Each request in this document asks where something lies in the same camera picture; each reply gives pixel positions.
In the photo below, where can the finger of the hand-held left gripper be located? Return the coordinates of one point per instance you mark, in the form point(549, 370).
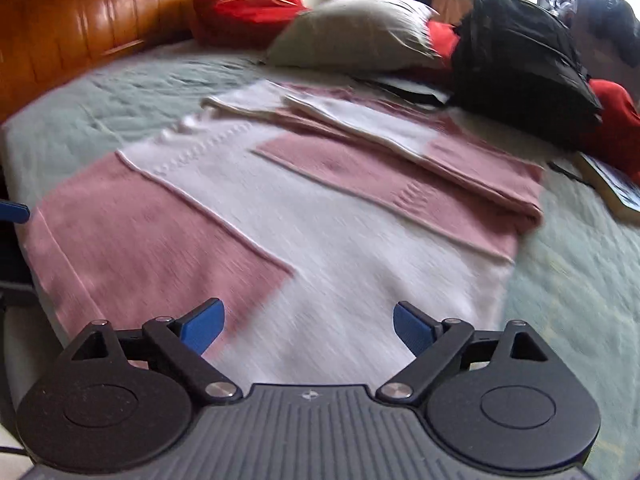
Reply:
point(15, 211)

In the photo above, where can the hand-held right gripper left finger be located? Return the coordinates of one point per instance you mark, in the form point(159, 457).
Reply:
point(202, 329)

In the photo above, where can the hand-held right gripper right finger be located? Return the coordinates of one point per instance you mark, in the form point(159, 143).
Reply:
point(412, 329)

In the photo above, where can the pink and white sweater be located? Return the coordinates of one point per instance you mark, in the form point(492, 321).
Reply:
point(325, 260)

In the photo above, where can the wooden headboard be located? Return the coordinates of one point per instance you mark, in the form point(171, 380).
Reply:
point(75, 25)

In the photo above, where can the book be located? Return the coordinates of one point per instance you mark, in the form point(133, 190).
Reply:
point(615, 185)

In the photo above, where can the black backpack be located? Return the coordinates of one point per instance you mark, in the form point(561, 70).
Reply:
point(520, 70)

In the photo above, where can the red cushion behind backpack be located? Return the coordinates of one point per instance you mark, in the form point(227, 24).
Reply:
point(615, 120)

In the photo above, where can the grey green pillow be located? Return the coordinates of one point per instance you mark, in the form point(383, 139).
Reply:
point(350, 35)

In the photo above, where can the red pillow with gold piping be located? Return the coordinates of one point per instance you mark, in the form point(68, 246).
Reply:
point(245, 5)

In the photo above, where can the cardboard box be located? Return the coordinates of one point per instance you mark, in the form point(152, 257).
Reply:
point(455, 7)

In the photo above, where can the black hanging garment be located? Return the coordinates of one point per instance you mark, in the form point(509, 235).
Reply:
point(617, 25)

